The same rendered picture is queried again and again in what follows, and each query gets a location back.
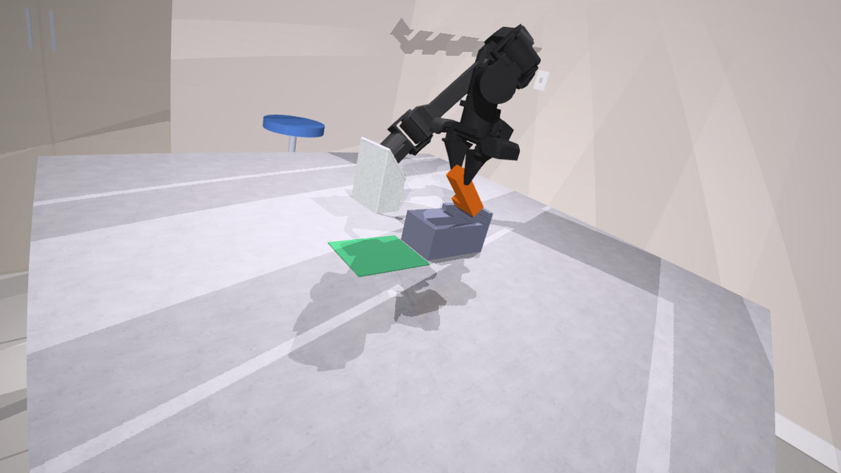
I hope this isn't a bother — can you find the orange l-shaped part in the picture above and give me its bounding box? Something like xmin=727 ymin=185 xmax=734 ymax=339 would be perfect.
xmin=446 ymin=165 xmax=483 ymax=216

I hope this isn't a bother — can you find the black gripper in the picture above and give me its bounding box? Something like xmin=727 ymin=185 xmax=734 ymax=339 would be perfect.
xmin=429 ymin=95 xmax=520 ymax=185

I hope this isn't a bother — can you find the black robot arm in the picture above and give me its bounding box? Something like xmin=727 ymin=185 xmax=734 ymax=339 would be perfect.
xmin=380 ymin=24 xmax=541 ymax=163

